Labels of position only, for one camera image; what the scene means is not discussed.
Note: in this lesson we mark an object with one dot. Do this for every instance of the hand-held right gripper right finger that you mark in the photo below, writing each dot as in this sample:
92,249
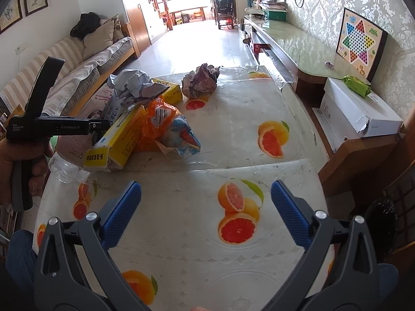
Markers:
290,215

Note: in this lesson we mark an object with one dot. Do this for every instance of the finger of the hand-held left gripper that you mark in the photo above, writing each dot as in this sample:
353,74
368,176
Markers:
100,126

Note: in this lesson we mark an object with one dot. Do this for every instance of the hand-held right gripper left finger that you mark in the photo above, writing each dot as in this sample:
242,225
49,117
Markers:
121,215

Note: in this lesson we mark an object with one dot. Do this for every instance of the long yellow medicine box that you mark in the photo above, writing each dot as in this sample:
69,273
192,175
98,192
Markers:
120,136

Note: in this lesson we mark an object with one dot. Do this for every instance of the white printed plastic bag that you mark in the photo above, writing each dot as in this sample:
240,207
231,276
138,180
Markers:
81,110

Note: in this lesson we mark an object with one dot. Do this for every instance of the clear plastic bottle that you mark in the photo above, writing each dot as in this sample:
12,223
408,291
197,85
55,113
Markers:
64,168

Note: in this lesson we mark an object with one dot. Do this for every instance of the grey paper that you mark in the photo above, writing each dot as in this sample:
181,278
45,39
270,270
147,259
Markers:
139,84

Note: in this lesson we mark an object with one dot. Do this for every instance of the orange snack bag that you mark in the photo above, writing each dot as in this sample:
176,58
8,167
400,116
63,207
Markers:
168,126

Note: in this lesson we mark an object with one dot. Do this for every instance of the person's left hand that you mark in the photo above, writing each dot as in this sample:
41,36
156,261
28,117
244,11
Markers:
6,165

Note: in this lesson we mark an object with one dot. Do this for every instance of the striped sofa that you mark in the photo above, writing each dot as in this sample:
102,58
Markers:
64,68

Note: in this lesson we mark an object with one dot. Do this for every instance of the yellow drink carton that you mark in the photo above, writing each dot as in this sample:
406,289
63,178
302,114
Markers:
168,90

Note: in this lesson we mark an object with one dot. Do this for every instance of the low wooden cabinet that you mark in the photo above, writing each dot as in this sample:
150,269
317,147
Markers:
356,158

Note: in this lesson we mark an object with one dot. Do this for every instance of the beige cushion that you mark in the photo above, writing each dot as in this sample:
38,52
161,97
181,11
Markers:
97,39

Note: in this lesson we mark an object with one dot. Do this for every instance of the black mesh bin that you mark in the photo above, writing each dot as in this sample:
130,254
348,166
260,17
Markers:
382,230

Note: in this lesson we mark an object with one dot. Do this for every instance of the fruit print tablecloth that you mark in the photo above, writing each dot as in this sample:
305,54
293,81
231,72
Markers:
207,168

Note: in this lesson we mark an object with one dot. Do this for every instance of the patterned cushion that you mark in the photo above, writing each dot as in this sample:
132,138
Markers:
118,27

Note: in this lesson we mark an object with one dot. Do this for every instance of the black clothing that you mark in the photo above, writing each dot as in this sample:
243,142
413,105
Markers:
86,24

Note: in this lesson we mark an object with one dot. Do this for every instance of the crumpled brown paper ball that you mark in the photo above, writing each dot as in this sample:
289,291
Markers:
199,82

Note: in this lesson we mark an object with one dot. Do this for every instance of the person's left leg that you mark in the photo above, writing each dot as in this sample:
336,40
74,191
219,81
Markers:
21,259

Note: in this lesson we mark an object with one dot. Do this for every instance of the person's leg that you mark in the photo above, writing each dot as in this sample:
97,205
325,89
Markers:
21,259
389,281

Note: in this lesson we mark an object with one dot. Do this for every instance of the large framed picture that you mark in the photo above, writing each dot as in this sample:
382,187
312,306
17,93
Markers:
8,13

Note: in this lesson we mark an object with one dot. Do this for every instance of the person's right leg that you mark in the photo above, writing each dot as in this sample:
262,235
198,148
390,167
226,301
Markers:
389,281

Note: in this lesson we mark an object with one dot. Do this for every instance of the white cardboard box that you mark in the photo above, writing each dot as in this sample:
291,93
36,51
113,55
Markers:
353,113

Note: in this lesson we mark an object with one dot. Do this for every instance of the green packet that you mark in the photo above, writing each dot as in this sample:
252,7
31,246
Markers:
356,86

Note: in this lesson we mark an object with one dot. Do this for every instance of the wooden bench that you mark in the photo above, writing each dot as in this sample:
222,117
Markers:
189,9

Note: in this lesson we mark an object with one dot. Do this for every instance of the small white item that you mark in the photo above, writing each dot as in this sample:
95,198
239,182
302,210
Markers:
329,64

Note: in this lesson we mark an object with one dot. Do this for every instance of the red box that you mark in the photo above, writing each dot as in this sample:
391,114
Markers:
259,48

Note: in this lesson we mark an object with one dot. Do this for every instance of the long glass top counter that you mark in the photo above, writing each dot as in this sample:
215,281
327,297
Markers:
291,43

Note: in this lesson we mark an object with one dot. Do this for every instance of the chair with bags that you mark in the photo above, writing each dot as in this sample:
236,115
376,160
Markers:
225,6

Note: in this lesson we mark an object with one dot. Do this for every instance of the star checkers board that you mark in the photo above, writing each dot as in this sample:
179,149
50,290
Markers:
360,43

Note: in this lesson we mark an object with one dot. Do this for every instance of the green box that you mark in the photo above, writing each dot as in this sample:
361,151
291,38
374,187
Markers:
275,15

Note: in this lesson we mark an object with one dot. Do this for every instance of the wall socket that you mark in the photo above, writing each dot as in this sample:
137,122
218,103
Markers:
19,49

